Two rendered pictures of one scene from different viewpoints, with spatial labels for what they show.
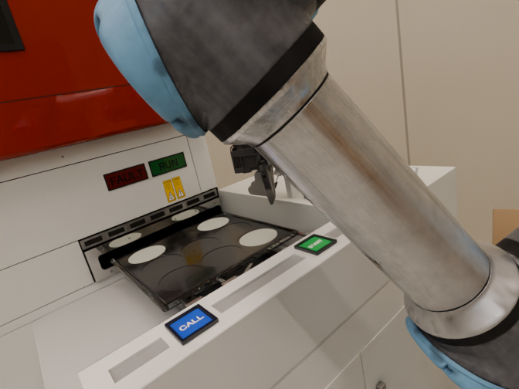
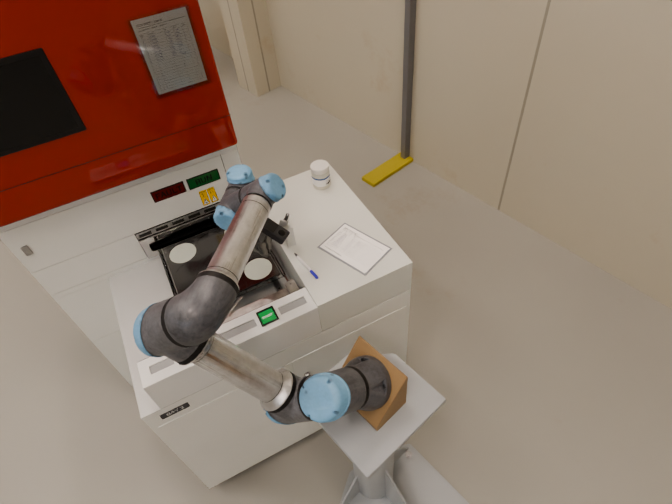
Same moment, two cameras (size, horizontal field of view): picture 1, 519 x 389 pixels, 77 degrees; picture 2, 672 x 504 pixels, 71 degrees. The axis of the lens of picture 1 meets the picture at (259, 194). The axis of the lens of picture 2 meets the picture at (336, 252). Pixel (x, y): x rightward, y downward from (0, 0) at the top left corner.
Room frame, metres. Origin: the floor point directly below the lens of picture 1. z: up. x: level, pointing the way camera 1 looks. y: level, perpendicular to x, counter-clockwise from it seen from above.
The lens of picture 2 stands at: (-0.22, -0.51, 2.17)
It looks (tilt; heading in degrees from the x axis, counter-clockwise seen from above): 48 degrees down; 14
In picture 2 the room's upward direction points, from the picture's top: 7 degrees counter-clockwise
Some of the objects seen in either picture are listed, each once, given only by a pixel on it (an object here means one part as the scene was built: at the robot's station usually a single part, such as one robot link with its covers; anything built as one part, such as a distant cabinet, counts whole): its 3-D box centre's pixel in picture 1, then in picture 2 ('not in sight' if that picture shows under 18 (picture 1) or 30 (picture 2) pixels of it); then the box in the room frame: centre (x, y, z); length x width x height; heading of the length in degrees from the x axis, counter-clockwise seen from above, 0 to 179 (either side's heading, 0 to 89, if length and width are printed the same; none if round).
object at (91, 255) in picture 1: (164, 235); (199, 227); (0.96, 0.32, 0.89); 0.44 x 0.02 x 0.10; 126
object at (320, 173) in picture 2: not in sight; (320, 174); (1.17, -0.14, 1.01); 0.07 x 0.07 x 0.10
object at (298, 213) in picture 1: (323, 202); (325, 238); (0.95, -0.19, 0.89); 0.62 x 0.35 x 0.14; 36
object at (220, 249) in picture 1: (200, 246); (219, 260); (0.80, 0.18, 0.90); 0.34 x 0.34 x 0.01; 36
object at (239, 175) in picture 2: not in sight; (242, 185); (0.76, -0.01, 1.29); 0.09 x 0.08 x 0.11; 178
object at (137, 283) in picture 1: (133, 280); (170, 281); (0.69, 0.33, 0.90); 0.37 x 0.01 x 0.01; 36
